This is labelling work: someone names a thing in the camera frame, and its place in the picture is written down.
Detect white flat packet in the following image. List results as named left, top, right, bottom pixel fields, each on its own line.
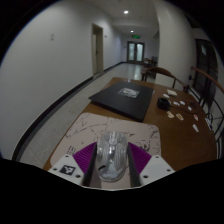
left=166, top=89, right=179, bottom=98

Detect small black box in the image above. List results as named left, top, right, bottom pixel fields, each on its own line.
left=157, top=97, right=171, bottom=111

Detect wooden chair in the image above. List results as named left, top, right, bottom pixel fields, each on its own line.
left=142, top=66, right=188, bottom=92

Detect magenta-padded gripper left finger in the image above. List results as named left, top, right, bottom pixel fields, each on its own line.
left=48, top=142, right=101, bottom=188

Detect flat black laptop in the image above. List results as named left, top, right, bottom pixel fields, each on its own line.
left=88, top=81, right=156, bottom=123

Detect dark window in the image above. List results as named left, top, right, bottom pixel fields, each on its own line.
left=194, top=38, right=215, bottom=103

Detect wood-topped black metal railing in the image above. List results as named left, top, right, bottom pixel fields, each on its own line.
left=190, top=65, right=224, bottom=158

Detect glass double door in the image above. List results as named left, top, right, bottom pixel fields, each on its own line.
left=126, top=40, right=146, bottom=65

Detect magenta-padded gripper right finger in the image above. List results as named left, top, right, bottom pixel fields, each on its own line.
left=125, top=142, right=176, bottom=188

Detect white marble-print mouse pad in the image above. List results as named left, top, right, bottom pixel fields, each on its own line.
left=49, top=112, right=162, bottom=168

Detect white side door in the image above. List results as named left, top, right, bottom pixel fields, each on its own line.
left=91, top=22, right=105, bottom=76

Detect transparent computer mouse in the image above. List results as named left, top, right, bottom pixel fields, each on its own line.
left=96, top=130, right=129, bottom=183

